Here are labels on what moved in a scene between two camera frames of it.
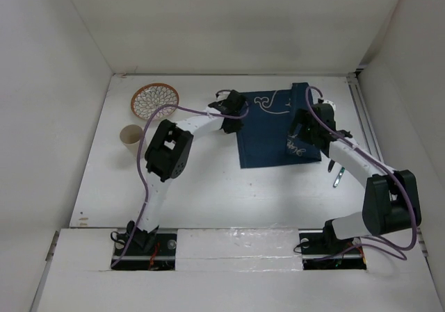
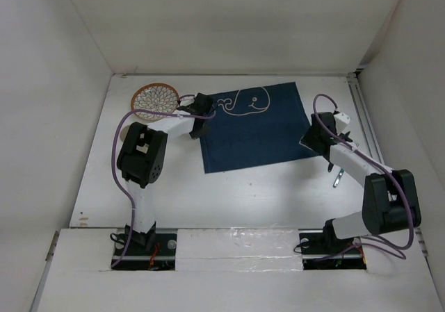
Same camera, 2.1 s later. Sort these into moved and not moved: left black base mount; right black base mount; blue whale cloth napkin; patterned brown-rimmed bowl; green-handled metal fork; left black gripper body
Moved: left black gripper body; blue whale cloth napkin
Not moved: left black base mount; right black base mount; green-handled metal fork; patterned brown-rimmed bowl
